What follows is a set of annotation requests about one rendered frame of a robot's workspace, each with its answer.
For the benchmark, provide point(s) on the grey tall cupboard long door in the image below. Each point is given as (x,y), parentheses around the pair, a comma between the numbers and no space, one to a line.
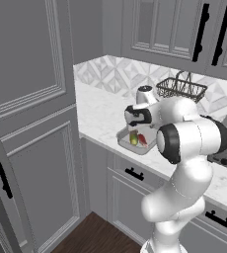
(43,184)

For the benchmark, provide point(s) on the grey base cupboard door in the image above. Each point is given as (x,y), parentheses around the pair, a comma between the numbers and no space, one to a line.
(125,207)
(207,240)

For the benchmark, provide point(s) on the grey tall cupboard short door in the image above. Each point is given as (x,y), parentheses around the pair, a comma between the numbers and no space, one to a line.
(23,56)

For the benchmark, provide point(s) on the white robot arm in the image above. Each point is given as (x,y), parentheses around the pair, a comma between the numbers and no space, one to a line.
(184,184)

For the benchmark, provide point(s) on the grey drawer front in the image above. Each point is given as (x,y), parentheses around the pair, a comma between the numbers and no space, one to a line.
(220,210)
(151,178)

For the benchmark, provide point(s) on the grey tupperware container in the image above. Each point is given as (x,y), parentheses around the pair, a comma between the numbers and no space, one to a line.
(141,150)

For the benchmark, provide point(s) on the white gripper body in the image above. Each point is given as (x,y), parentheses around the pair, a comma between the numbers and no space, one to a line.
(129,116)

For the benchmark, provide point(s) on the green cucumber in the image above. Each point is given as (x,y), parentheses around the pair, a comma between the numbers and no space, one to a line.
(133,139)

